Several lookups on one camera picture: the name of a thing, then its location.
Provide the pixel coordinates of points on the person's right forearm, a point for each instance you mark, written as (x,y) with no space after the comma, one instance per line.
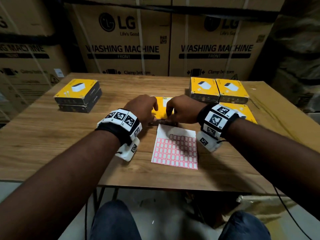
(275,152)

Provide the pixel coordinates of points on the group of yellow boxes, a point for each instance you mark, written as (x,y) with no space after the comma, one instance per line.
(65,91)

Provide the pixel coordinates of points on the stack of large printed cartons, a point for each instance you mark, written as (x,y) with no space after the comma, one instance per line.
(155,27)

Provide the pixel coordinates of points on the person's right hand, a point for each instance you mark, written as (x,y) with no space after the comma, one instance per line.
(185,109)

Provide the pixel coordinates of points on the yellow box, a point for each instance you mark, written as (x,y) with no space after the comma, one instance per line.
(160,113)
(242,91)
(247,112)
(193,91)

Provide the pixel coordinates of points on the person's leg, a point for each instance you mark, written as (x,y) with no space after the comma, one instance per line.
(245,227)
(115,222)

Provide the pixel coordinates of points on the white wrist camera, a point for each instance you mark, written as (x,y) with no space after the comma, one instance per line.
(126,152)
(208,144)

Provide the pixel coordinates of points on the sheet of red-bordered labels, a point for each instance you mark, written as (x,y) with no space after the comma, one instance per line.
(172,157)

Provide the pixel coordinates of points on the person's left forearm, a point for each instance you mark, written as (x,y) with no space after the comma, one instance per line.
(57,187)

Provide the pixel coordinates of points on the plastic wrapped cardboard stack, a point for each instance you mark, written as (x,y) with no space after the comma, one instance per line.
(300,47)

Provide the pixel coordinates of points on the person's right leg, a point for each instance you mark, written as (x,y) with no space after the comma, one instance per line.
(245,227)

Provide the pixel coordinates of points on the black metal table frame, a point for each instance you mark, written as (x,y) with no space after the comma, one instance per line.
(115,193)

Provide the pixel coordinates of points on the black wristband with marker tags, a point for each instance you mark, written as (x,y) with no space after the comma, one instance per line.
(110,128)
(215,119)

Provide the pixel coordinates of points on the yellow box back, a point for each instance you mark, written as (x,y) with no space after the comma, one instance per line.
(193,91)
(242,91)

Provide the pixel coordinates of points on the person's left leg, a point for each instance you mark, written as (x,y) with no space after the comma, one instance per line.
(115,222)

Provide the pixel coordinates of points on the flat brown cardboard sheet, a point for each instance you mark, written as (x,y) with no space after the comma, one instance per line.
(282,109)

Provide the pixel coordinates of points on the person's left hand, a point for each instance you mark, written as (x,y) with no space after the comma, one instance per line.
(143,107)

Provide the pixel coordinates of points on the black stretch wrap band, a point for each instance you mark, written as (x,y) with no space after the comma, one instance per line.
(25,39)
(200,11)

